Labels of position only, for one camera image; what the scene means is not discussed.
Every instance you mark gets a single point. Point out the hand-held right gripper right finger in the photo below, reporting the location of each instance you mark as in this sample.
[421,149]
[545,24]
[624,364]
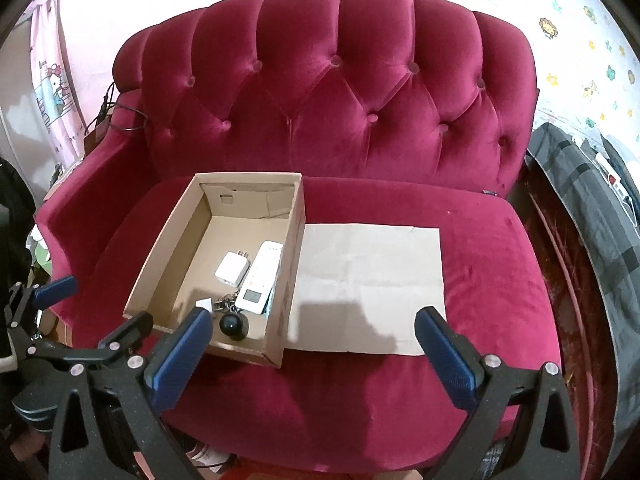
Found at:
[450,360]

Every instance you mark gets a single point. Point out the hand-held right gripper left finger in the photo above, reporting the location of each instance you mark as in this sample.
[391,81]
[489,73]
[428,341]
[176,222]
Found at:
[180,360]

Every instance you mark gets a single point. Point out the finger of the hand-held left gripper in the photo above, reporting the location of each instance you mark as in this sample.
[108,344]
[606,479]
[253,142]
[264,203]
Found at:
[130,327]
[55,289]

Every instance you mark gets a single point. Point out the small white tag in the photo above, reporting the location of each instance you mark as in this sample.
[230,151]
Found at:
[204,303]

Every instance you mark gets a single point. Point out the bunch of metal keys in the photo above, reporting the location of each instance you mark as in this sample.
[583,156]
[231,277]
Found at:
[230,305]

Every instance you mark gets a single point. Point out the cardboard box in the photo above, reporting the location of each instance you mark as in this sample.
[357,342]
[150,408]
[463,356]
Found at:
[200,260]

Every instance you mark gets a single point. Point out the white charger plug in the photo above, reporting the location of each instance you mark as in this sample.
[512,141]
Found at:
[231,267]

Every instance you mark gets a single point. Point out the white remote with display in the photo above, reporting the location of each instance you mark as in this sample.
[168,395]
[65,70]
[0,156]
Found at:
[257,275]

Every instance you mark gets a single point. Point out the green white packet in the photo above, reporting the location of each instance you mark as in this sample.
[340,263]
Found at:
[40,250]

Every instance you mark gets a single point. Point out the black bag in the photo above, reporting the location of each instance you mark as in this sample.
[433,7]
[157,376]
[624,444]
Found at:
[12,220]

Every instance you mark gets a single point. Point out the white printed packet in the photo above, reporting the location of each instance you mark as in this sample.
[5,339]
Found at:
[202,455]

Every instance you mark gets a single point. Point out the flat cardboard sheet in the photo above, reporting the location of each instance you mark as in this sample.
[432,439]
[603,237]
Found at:
[370,270]

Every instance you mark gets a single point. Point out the brown tag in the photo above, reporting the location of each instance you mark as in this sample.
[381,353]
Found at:
[97,137]

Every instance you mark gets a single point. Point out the grey striped blanket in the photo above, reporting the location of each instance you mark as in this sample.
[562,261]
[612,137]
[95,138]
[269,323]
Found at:
[600,240]

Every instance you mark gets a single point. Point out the pink cartoon curtain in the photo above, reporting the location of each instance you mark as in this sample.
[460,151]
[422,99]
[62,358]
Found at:
[55,85]

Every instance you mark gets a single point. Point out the white power strip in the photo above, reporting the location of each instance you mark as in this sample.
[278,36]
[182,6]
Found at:
[611,175]

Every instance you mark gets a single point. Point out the dark blue garment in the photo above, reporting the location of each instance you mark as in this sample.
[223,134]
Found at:
[627,160]

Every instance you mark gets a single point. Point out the red tufted velvet sofa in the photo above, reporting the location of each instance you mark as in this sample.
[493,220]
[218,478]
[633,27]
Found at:
[350,110]

